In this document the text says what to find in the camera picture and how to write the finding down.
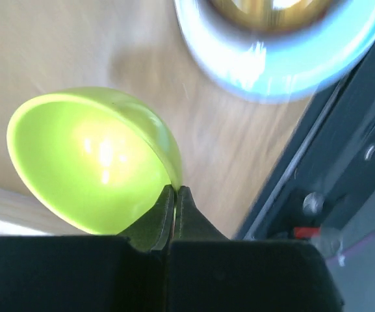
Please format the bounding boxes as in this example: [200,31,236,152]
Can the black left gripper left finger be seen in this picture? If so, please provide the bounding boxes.
[118,185,176,252]

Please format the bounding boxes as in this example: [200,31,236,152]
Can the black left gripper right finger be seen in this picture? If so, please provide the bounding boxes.
[171,186,229,242]

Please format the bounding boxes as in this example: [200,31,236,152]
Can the green bowl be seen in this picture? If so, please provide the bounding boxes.
[6,86,183,235]

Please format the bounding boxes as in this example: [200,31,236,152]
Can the yellow patterned dark-rimmed plate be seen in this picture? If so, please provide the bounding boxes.
[211,0,333,33]

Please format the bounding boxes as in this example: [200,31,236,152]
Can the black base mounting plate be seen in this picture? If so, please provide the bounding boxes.
[235,43,375,241]

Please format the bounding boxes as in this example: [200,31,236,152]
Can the wooden tray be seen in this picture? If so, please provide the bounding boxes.
[0,189,84,235]

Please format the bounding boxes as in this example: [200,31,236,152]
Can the white and blue plate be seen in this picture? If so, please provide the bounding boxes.
[174,1,375,102]

